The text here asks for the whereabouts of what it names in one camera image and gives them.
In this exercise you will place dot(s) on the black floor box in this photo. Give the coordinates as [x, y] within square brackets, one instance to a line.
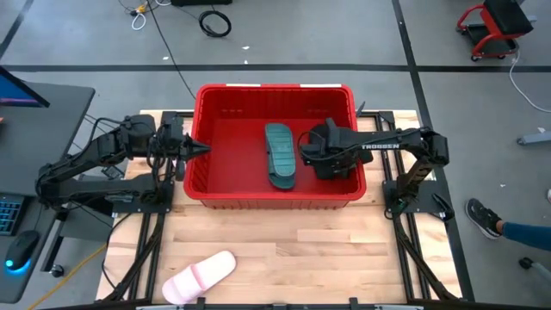
[202, 2]

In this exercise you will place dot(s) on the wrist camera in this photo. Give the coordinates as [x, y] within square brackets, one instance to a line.
[331, 129]
[173, 125]

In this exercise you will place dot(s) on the green slide sandal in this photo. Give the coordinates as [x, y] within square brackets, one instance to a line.
[280, 159]

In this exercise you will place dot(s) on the dark grey desk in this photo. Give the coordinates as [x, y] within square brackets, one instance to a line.
[43, 142]

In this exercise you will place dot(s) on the person's leg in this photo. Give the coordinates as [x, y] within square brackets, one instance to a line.
[527, 236]

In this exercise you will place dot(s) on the computer monitor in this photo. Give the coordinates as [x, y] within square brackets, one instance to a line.
[17, 92]

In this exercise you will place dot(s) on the black computer mouse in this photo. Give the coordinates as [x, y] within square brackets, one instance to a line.
[21, 249]

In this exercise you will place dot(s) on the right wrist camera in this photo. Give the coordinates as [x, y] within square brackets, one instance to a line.
[331, 129]

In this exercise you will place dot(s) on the black aluminium table frame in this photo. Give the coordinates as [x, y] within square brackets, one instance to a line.
[241, 307]

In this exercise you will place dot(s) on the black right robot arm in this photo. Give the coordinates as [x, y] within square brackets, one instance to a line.
[387, 144]

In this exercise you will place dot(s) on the black clamp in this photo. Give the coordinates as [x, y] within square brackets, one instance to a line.
[443, 206]

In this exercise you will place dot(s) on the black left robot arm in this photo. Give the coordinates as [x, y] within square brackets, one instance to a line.
[86, 187]

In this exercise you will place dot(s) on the grey metal bar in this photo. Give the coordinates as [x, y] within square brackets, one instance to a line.
[536, 138]

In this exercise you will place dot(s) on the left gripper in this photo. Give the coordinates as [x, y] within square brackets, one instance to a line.
[178, 148]

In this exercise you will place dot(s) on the backlit keyboard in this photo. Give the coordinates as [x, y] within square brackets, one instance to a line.
[9, 215]

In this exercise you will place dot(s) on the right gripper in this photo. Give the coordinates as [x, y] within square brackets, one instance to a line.
[327, 153]

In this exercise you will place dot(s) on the pink slide sandal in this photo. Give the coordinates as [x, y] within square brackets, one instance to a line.
[193, 280]

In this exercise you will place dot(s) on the red rolling stool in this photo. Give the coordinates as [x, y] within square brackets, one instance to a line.
[505, 17]

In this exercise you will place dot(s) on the red plastic bin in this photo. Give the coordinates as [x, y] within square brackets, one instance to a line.
[241, 172]

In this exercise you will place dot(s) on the person's shoe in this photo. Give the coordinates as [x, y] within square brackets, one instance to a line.
[483, 217]

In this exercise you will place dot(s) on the chair leg with caster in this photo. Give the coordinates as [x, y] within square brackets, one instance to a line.
[525, 262]

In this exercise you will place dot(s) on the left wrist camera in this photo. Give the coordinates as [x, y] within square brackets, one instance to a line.
[173, 125]

